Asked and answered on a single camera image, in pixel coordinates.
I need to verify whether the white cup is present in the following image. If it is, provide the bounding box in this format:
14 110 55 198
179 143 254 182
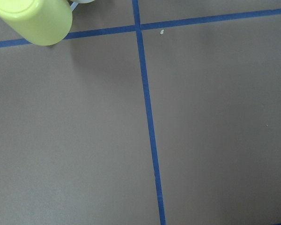
70 0 95 4

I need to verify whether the yellow cup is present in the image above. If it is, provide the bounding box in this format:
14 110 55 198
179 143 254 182
0 0 73 46

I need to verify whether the white wire cup rack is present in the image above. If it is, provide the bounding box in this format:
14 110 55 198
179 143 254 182
70 2 78 11

